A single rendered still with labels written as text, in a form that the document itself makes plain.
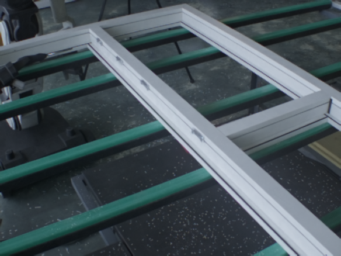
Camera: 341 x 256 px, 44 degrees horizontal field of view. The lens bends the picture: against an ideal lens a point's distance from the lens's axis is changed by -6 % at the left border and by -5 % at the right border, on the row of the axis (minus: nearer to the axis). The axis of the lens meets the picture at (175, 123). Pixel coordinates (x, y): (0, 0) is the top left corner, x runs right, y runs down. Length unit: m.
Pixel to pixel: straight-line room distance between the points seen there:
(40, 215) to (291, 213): 1.58
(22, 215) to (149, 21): 1.15
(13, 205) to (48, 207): 0.19
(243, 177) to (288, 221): 0.16
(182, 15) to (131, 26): 0.24
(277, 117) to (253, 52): 0.42
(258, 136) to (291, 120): 0.11
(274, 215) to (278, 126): 0.33
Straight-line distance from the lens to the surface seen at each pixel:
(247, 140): 1.13
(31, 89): 2.25
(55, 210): 2.27
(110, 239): 1.34
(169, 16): 1.87
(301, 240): 0.90
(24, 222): 2.25
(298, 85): 1.39
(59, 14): 2.06
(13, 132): 2.59
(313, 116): 1.28
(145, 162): 1.54
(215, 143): 1.04
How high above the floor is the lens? 1.56
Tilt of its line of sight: 34 degrees down
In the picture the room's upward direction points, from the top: 1 degrees counter-clockwise
